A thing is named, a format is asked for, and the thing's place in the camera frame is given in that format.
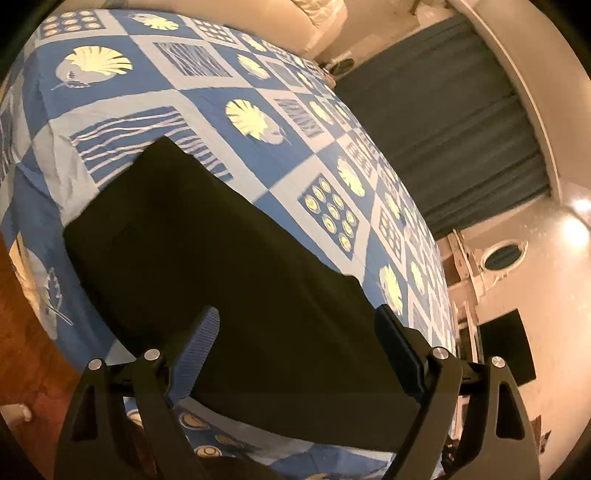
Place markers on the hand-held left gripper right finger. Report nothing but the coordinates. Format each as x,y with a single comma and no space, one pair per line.
400,340

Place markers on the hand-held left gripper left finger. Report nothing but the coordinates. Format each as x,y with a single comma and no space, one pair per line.
199,342

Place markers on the black pants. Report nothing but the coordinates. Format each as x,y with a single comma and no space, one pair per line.
231,258

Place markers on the oval white-framed mirror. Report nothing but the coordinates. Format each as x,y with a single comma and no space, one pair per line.
504,256

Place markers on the white object on floor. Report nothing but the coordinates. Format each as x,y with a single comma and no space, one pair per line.
18,412

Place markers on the teal curtain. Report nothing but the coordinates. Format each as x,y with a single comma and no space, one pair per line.
443,124

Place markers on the blue shell-print bedspread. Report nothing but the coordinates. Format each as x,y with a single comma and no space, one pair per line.
152,97

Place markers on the black wall television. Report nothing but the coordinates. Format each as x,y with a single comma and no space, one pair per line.
505,346

